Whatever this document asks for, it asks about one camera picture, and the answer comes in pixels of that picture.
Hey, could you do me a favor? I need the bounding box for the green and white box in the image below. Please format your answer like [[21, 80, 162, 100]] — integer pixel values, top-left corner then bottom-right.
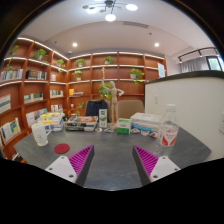
[[117, 118, 131, 134]]

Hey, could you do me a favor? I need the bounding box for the wooden artist mannequin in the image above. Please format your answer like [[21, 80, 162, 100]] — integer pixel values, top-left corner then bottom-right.
[[100, 66, 125, 130]]

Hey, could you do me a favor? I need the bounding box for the stack of books centre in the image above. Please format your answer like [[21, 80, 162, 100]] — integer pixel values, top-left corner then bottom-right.
[[65, 116, 98, 132]]

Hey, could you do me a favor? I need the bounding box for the tall white green carton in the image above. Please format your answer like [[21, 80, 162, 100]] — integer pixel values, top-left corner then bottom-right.
[[99, 109, 107, 128]]

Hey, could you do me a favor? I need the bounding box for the white partition counter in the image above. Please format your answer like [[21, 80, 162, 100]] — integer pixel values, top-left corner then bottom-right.
[[144, 71, 224, 160]]

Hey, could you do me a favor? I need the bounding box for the yellow books stack left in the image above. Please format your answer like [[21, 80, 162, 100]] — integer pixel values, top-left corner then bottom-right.
[[38, 112, 63, 132]]

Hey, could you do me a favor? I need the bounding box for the dark blue chair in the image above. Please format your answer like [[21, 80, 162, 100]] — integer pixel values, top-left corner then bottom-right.
[[85, 100, 107, 116]]

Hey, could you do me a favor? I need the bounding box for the white flat boxes stack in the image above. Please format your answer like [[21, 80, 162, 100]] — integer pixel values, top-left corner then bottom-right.
[[130, 113, 162, 131]]

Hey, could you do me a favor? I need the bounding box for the wooden curved bookshelf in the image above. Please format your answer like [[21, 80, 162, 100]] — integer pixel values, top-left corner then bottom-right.
[[0, 37, 166, 159]]

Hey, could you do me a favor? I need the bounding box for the potted green plant centre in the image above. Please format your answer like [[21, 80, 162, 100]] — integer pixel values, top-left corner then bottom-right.
[[99, 85, 112, 99]]

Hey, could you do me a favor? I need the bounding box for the ceiling light fixture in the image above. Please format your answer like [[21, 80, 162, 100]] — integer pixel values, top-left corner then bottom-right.
[[83, 0, 138, 22]]

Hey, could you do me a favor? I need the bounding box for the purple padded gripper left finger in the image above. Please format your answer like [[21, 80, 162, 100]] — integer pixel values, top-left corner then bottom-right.
[[46, 145, 94, 186]]

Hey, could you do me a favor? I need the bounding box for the beige chair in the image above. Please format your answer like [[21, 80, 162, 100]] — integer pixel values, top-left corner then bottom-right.
[[118, 100, 144, 118]]

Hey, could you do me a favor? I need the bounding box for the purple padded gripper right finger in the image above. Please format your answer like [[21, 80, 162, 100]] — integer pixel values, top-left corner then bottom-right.
[[132, 145, 180, 186]]

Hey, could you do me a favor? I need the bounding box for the clear plastic water bottle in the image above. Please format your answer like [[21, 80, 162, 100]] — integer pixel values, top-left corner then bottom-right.
[[155, 104, 179, 157]]

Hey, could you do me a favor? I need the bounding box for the red round coaster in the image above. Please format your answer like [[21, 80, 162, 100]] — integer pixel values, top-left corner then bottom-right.
[[54, 143, 70, 154]]

